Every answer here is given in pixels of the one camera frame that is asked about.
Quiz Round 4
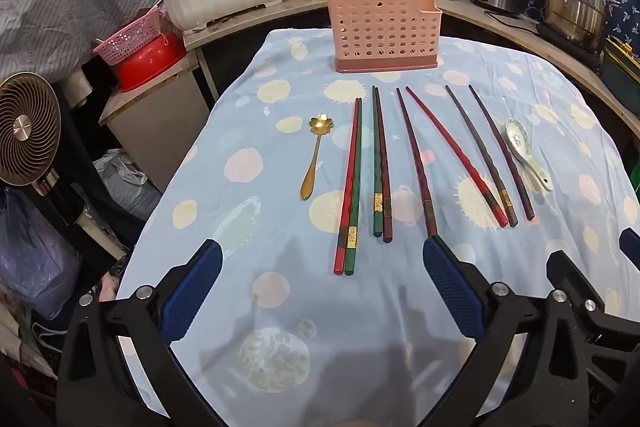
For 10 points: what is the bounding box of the curved white counter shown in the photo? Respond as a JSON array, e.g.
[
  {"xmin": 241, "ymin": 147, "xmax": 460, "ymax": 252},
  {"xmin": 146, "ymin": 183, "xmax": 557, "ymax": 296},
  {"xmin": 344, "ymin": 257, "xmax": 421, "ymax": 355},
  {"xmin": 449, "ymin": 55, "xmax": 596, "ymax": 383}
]
[{"xmin": 182, "ymin": 0, "xmax": 640, "ymax": 138}]

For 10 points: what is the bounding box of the dark red chopstick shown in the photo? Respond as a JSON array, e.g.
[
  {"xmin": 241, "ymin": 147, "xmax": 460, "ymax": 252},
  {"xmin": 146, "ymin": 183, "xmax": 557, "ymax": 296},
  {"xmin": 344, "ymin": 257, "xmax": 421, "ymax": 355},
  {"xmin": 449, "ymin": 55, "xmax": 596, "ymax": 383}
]
[{"xmin": 375, "ymin": 87, "xmax": 394, "ymax": 244}]

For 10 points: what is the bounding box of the green chopstick gold band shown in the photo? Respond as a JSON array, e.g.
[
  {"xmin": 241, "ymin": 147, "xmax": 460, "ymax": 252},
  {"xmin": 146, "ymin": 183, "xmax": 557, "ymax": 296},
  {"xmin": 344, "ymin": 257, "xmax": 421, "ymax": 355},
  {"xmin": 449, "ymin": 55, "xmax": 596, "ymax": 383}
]
[
  {"xmin": 371, "ymin": 85, "xmax": 384, "ymax": 239},
  {"xmin": 344, "ymin": 98, "xmax": 363, "ymax": 278}
]

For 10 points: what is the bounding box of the red chopstick gold band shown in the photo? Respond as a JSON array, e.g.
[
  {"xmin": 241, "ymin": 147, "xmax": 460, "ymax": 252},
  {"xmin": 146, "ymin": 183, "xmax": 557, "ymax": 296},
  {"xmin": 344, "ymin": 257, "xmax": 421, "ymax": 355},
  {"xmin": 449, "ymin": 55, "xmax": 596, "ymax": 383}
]
[{"xmin": 332, "ymin": 98, "xmax": 362, "ymax": 277}]

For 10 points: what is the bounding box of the red plastic basin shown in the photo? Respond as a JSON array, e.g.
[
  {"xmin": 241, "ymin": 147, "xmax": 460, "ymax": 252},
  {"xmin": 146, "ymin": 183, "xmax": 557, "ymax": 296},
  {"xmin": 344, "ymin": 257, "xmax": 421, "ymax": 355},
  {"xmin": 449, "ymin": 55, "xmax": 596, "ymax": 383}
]
[{"xmin": 116, "ymin": 32, "xmax": 187, "ymax": 92}]

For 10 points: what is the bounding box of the blue plastic bag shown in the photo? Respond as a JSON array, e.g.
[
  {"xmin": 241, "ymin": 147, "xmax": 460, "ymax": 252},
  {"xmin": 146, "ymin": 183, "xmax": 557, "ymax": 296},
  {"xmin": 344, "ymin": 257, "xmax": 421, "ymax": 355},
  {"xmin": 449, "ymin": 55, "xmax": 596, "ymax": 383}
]
[{"xmin": 0, "ymin": 187, "xmax": 83, "ymax": 320}]

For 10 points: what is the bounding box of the steel steamer pot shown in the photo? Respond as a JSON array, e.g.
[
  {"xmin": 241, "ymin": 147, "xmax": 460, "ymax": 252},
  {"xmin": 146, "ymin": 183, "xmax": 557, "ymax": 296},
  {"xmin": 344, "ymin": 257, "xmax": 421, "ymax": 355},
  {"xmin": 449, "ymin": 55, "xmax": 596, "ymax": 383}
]
[{"xmin": 540, "ymin": 0, "xmax": 621, "ymax": 52}]

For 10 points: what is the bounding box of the white plastic bag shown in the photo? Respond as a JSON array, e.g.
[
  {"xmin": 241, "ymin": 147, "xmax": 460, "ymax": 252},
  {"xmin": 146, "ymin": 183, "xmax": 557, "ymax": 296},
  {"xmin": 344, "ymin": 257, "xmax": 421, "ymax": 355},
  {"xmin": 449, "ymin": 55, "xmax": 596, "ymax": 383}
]
[{"xmin": 92, "ymin": 149, "xmax": 161, "ymax": 220}]

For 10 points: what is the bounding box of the white ceramic spoon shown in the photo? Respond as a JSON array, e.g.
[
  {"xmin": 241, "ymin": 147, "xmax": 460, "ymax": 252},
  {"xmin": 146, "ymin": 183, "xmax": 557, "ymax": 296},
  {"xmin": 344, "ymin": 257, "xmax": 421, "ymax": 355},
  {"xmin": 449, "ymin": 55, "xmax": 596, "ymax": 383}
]
[{"xmin": 505, "ymin": 118, "xmax": 555, "ymax": 192}]

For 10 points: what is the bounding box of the dark purple chopstick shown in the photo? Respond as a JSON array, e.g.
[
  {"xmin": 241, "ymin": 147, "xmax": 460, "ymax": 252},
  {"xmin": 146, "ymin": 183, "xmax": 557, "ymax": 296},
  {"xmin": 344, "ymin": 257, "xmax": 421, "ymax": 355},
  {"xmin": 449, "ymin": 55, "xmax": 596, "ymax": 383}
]
[{"xmin": 468, "ymin": 84, "xmax": 536, "ymax": 222}]

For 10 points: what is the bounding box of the pink plastic basket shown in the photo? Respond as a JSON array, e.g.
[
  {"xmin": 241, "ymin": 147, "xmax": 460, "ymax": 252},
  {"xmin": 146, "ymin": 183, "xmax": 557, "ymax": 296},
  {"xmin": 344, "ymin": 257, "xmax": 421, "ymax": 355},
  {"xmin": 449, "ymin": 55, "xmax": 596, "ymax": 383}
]
[{"xmin": 92, "ymin": 11, "xmax": 168, "ymax": 66}]

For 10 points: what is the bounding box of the pink perforated utensil holder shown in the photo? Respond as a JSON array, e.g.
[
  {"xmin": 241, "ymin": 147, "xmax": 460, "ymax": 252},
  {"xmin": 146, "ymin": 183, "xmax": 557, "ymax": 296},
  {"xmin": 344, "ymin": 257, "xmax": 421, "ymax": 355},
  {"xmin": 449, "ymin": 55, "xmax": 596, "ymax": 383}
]
[{"xmin": 325, "ymin": 0, "xmax": 443, "ymax": 74}]

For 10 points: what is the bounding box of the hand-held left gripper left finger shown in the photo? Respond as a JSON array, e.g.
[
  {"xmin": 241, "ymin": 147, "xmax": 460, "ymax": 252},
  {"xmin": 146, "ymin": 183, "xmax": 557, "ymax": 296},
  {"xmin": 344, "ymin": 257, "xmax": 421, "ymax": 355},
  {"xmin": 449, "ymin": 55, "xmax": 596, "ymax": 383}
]
[{"xmin": 56, "ymin": 238, "xmax": 224, "ymax": 427}]

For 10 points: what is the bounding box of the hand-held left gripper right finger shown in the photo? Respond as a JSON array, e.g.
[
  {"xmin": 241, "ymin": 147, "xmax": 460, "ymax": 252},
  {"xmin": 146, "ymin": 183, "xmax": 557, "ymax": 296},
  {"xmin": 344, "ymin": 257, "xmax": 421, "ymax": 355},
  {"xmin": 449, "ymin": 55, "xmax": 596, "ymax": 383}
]
[{"xmin": 422, "ymin": 236, "xmax": 585, "ymax": 427}]

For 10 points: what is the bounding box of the small grey cabinet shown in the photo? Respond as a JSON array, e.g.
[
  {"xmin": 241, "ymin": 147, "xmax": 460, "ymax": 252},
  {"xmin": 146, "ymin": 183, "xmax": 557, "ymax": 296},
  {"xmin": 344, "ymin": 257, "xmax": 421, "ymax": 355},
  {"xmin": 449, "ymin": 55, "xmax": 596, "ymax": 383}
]
[{"xmin": 98, "ymin": 52, "xmax": 216, "ymax": 192}]

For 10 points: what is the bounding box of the black induction cooker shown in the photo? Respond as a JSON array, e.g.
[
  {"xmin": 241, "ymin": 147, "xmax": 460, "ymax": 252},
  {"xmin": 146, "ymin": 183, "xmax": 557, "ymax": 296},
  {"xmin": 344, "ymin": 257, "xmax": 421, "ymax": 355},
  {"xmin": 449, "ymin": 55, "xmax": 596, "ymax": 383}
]
[{"xmin": 536, "ymin": 23, "xmax": 603, "ymax": 58}]

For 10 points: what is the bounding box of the maroon chopstick gold band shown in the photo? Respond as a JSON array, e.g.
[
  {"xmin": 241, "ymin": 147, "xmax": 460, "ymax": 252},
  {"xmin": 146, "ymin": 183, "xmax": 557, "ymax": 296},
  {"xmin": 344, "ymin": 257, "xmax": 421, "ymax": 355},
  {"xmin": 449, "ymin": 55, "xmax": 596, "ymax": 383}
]
[{"xmin": 395, "ymin": 87, "xmax": 440, "ymax": 239}]

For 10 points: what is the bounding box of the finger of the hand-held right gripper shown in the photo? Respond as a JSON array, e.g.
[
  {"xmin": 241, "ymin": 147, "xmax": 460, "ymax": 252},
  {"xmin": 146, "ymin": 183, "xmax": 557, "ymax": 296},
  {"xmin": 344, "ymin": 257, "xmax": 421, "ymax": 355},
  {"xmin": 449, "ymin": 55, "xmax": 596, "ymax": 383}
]
[
  {"xmin": 545, "ymin": 251, "xmax": 606, "ymax": 308},
  {"xmin": 619, "ymin": 228, "xmax": 640, "ymax": 270}
]

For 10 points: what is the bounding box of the gold flower spoon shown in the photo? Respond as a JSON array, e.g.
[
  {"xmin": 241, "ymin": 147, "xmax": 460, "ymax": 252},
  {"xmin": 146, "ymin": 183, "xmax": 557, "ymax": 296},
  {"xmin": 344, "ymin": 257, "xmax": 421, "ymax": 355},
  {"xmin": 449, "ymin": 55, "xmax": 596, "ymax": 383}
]
[{"xmin": 300, "ymin": 115, "xmax": 335, "ymax": 200}]

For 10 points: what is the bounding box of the dark brown chopstick gold band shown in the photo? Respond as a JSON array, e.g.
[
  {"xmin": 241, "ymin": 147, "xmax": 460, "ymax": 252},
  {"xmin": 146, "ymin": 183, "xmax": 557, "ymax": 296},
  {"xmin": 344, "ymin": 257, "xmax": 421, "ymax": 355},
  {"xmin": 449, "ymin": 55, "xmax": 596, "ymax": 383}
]
[{"xmin": 445, "ymin": 85, "xmax": 519, "ymax": 228}]

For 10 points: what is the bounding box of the round electric fan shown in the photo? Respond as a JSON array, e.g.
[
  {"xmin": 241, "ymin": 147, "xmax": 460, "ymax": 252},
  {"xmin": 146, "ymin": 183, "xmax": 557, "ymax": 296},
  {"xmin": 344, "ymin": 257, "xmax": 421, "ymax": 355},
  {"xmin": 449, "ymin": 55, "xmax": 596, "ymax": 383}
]
[{"xmin": 0, "ymin": 72, "xmax": 62, "ymax": 195}]

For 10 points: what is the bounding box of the blue dotted tablecloth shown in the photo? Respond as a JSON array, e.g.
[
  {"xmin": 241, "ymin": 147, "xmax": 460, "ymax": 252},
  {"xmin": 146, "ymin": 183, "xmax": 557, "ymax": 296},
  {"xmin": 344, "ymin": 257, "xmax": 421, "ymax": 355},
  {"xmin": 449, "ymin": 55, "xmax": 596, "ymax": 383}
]
[{"xmin": 116, "ymin": 27, "xmax": 640, "ymax": 427}]

